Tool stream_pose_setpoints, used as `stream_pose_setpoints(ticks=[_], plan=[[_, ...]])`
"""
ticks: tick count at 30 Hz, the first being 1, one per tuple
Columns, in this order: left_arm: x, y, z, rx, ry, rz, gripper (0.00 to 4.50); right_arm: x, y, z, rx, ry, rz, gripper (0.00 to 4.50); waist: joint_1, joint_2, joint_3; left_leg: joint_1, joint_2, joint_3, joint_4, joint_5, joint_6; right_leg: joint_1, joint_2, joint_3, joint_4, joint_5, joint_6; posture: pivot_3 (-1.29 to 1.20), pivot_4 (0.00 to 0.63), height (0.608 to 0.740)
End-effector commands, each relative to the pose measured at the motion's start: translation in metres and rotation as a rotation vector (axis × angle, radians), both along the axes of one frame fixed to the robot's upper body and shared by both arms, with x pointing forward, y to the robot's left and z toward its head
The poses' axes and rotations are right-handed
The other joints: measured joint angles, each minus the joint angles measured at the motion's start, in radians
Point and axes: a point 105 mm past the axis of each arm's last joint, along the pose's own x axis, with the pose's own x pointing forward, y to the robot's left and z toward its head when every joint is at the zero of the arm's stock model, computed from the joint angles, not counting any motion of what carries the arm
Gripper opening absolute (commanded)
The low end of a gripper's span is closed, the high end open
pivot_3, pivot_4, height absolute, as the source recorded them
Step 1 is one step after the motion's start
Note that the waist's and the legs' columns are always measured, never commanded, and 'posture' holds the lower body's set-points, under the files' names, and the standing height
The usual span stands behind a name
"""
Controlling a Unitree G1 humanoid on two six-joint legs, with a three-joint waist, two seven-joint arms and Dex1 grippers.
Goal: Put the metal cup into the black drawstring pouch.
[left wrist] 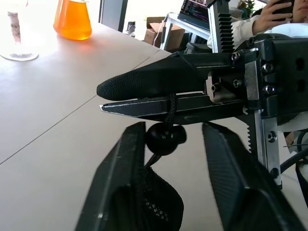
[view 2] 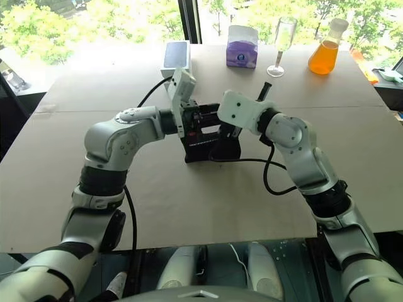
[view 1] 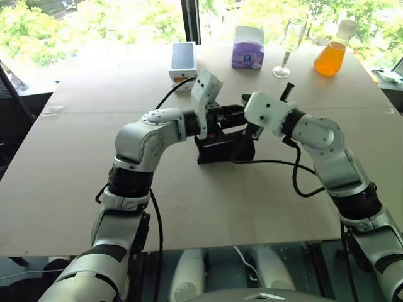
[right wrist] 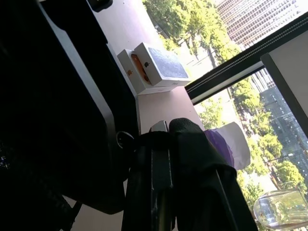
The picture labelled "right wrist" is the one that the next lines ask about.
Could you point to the purple tissue box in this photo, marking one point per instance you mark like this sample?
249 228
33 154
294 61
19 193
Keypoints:
233 144

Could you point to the black window frame post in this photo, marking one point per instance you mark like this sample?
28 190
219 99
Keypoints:
240 62

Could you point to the white box with orange phone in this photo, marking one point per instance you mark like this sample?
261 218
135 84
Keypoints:
130 69

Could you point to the white box with black phone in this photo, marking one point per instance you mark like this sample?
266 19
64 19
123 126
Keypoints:
163 65

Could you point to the stainless steel cup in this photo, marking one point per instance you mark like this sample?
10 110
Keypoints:
159 126

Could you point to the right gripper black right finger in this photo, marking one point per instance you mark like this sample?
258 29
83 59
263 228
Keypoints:
197 183

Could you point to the clear wine glass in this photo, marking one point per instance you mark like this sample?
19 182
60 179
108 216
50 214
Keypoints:
281 209

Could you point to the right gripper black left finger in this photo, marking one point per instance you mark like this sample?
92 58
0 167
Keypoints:
149 192

